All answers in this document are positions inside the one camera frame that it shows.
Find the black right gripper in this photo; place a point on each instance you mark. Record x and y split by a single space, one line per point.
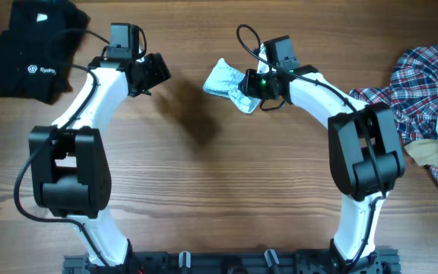
249 81

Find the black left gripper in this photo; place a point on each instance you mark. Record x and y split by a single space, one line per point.
160 72

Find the light blue striped shirt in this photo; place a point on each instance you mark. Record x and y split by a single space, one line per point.
224 81

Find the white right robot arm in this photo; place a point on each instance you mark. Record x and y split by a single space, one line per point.
365 155

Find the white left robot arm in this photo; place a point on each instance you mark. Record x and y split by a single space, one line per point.
67 178

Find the black folded polo shirt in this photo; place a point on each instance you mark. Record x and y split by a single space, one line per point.
36 28

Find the red blue plaid shirt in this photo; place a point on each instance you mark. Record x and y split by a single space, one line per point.
412 95

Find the beige cloth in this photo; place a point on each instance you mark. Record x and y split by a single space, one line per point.
423 152

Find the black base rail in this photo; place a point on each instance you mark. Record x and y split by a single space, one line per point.
298 262

